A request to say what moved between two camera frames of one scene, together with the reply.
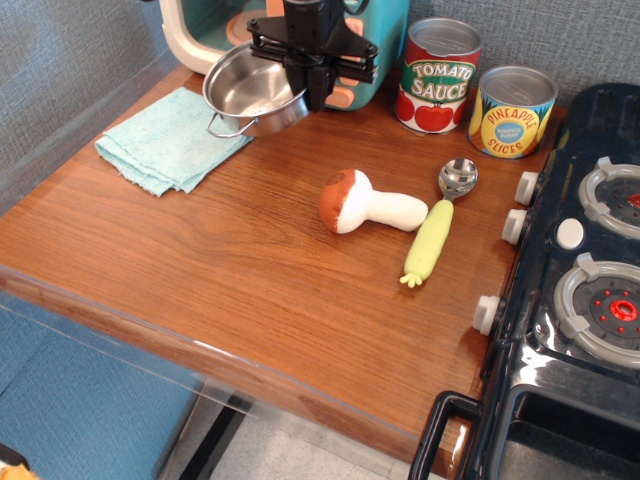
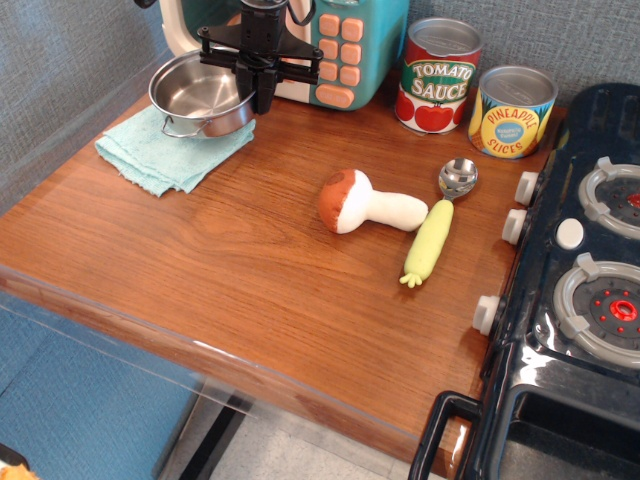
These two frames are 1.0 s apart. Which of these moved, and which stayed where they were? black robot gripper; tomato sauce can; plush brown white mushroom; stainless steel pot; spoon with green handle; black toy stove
Moved: stainless steel pot; black robot gripper
Stayed: black toy stove; spoon with green handle; tomato sauce can; plush brown white mushroom
